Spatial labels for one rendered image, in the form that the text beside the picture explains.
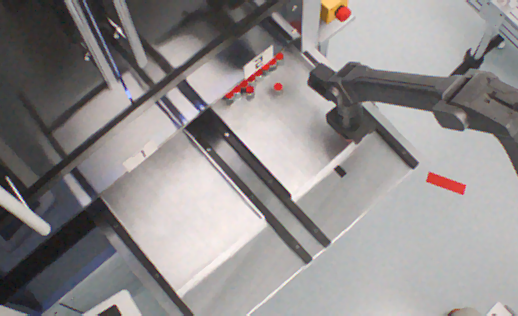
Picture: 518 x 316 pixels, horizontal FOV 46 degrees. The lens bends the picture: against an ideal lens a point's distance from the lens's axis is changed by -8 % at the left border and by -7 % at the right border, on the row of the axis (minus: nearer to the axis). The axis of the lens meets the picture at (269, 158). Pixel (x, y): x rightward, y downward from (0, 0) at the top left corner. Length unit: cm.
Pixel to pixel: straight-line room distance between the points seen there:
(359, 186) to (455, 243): 100
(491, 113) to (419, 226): 151
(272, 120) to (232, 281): 40
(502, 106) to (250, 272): 74
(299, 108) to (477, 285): 116
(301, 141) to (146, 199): 39
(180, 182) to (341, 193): 38
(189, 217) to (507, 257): 139
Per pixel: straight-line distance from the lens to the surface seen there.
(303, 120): 160
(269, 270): 150
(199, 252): 152
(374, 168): 157
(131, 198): 158
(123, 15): 93
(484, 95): 103
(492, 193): 259
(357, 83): 127
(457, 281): 247
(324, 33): 172
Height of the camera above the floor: 235
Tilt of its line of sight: 70 degrees down
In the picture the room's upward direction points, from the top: 4 degrees counter-clockwise
